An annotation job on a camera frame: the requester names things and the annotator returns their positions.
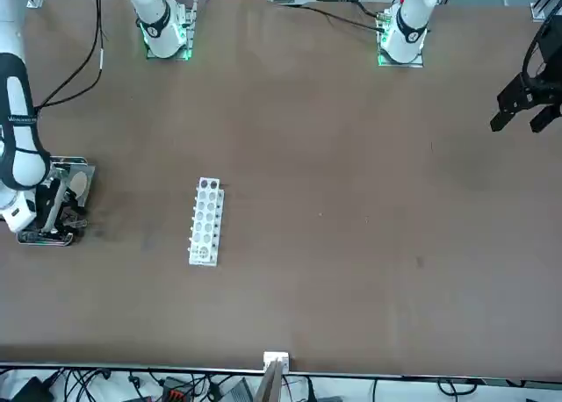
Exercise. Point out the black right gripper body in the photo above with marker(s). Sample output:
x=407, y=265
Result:
x=47, y=209

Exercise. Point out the stainless steel tray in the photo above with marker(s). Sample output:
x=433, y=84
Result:
x=83, y=187

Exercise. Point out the white test tube rack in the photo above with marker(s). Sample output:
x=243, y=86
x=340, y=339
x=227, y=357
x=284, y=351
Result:
x=204, y=226

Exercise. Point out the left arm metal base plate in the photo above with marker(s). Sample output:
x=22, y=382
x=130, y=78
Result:
x=382, y=62

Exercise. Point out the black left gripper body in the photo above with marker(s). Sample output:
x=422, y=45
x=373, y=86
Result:
x=552, y=51

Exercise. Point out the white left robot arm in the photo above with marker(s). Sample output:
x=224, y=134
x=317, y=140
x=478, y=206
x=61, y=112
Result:
x=408, y=29

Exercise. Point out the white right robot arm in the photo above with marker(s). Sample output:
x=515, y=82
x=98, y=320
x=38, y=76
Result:
x=19, y=112

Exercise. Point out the aluminium camera post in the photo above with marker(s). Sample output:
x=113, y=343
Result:
x=275, y=367

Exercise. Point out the black and orange adapter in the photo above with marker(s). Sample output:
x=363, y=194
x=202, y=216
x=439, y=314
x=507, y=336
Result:
x=177, y=391

